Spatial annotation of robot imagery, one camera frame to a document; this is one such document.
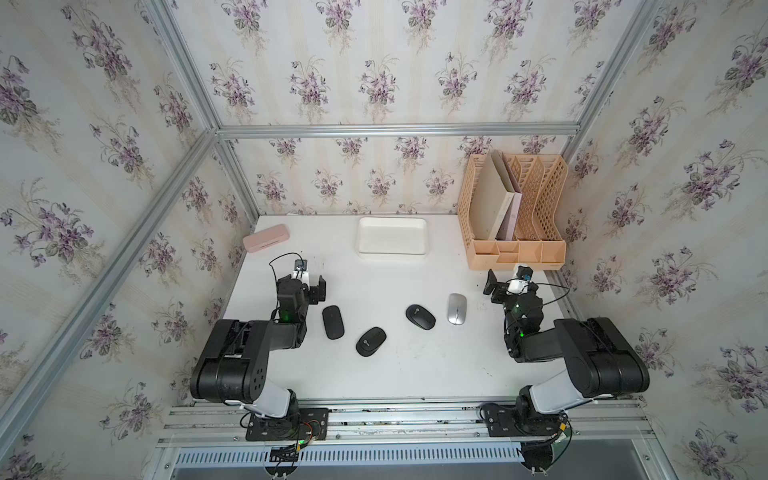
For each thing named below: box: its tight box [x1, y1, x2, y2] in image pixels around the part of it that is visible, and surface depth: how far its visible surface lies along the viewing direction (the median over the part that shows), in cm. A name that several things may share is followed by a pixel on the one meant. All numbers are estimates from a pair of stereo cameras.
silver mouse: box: [447, 293, 467, 325], surface depth 94 cm
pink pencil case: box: [242, 224, 290, 253], surface depth 113 cm
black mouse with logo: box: [355, 326, 387, 357], surface depth 87 cm
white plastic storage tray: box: [357, 217, 428, 257], surface depth 113 cm
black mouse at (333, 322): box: [322, 305, 345, 340], surface depth 92 cm
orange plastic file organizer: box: [458, 154, 568, 271], surface depth 106 cm
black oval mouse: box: [405, 304, 436, 330], surface depth 92 cm
